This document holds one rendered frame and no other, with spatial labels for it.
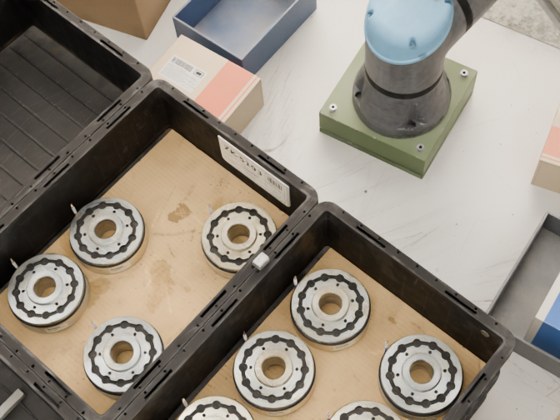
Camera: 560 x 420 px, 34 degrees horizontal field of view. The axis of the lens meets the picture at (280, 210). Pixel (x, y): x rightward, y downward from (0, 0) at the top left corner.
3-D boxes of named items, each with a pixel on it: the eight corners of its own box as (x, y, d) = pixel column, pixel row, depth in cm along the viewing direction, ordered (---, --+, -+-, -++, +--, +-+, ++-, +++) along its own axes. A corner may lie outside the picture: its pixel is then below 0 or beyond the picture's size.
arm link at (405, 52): (346, 64, 136) (345, 7, 124) (404, 7, 140) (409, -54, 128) (410, 110, 132) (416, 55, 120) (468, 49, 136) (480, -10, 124)
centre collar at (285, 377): (275, 342, 117) (275, 340, 116) (302, 369, 115) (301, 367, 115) (246, 367, 116) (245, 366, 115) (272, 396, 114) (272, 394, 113)
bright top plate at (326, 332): (319, 257, 123) (319, 254, 122) (384, 296, 120) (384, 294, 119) (276, 316, 119) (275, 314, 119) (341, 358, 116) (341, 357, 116)
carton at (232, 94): (143, 111, 153) (135, 85, 146) (187, 61, 157) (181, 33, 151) (221, 157, 148) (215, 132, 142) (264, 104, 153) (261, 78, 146)
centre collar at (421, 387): (417, 346, 116) (417, 344, 115) (449, 370, 114) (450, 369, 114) (392, 375, 114) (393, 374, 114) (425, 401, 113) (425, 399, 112)
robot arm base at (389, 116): (387, 41, 149) (389, 2, 140) (468, 84, 145) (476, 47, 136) (333, 107, 145) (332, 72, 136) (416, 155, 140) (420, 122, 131)
